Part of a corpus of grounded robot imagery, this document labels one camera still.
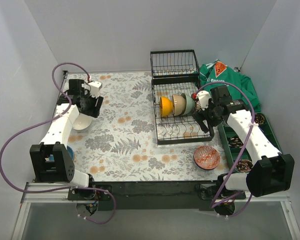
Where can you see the green compartment tray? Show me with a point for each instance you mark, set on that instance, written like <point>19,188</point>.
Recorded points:
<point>232,144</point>

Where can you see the blue bowl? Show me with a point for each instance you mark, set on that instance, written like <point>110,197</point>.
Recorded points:
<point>71,153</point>

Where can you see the brown patterned bowl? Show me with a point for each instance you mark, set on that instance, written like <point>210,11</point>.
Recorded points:
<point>197,106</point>

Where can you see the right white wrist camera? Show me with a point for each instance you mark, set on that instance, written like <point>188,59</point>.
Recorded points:
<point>203,97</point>

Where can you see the floral patterned table mat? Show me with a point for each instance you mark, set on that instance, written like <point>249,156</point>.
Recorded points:
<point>121,144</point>

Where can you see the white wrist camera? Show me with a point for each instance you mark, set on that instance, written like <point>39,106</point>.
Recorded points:
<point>92,88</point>
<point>203,97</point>

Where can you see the cream ceramic bowl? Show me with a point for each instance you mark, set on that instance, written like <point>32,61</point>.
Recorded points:
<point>178,104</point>

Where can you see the cream bowl with yellow stripe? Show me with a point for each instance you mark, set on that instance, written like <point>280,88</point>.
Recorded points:
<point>166,106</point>

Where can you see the green shirt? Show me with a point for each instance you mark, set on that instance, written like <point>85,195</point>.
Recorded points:
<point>218,72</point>

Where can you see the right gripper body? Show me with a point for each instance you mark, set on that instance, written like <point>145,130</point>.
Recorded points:
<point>201,117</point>

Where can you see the white ribbed bowl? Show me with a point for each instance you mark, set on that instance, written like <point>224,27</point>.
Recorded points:
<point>82,122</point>

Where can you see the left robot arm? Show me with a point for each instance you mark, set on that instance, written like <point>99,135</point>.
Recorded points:
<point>51,161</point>

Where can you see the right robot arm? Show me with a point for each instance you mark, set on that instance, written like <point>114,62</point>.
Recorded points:
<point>271,171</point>

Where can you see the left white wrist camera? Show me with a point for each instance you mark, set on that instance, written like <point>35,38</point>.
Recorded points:
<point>92,88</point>

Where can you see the mint green bowl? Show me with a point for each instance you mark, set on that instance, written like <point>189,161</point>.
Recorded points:
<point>189,104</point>

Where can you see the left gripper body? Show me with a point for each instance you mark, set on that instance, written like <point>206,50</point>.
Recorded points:
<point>96,107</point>

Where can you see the black wire dish rack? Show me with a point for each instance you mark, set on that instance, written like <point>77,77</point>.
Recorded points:
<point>176,72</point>

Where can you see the orange patterned bowl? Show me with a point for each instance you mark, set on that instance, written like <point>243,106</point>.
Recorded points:
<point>206,157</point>

